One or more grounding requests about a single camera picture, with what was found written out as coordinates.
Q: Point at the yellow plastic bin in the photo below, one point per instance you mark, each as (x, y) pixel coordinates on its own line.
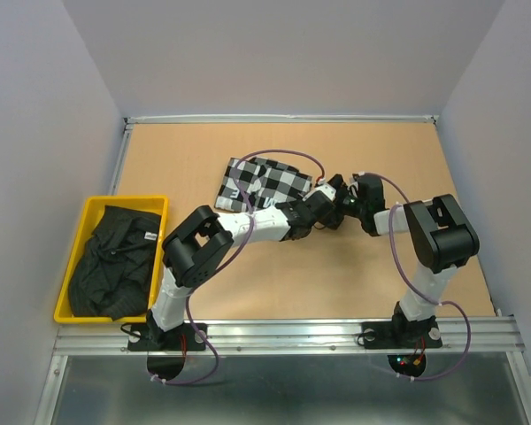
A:
(92, 213)

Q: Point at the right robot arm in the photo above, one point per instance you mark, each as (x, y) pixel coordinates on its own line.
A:
(442, 238)

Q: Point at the dark shirt in bin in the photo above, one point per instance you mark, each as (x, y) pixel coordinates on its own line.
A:
(113, 276)

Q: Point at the black white checkered shirt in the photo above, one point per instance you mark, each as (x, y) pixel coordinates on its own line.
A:
(266, 182)

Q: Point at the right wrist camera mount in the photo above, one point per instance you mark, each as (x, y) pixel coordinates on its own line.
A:
(357, 186)

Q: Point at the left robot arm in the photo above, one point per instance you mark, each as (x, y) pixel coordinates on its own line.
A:
(194, 251)

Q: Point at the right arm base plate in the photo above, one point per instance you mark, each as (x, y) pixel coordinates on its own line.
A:
(383, 335)

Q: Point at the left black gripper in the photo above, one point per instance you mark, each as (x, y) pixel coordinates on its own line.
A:
(296, 202)

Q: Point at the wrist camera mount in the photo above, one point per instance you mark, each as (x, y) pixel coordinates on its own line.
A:
(326, 189)
(357, 186)

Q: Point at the aluminium front rail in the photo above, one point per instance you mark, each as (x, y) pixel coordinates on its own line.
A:
(283, 337)

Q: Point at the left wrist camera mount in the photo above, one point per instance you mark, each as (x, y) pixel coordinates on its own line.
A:
(326, 189)

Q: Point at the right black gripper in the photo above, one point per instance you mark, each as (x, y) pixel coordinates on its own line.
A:
(338, 182)

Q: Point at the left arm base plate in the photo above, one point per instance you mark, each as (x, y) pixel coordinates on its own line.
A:
(181, 339)

